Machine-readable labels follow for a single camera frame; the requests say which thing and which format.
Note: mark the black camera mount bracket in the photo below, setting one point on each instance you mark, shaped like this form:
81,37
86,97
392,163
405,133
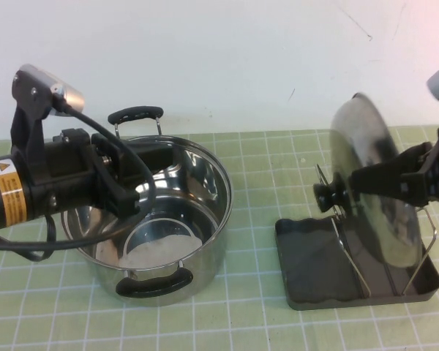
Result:
31,120

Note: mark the stainless steel lid black knob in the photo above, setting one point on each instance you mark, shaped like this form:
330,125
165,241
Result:
369,139

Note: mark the green tiled table mat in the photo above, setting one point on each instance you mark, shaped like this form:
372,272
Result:
256,204

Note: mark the dark grey plastic drip tray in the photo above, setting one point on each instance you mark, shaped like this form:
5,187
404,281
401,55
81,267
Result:
307,256

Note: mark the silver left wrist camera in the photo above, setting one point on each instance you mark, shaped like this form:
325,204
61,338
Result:
67,91

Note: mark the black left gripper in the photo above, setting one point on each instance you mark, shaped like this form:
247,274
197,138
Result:
69,172

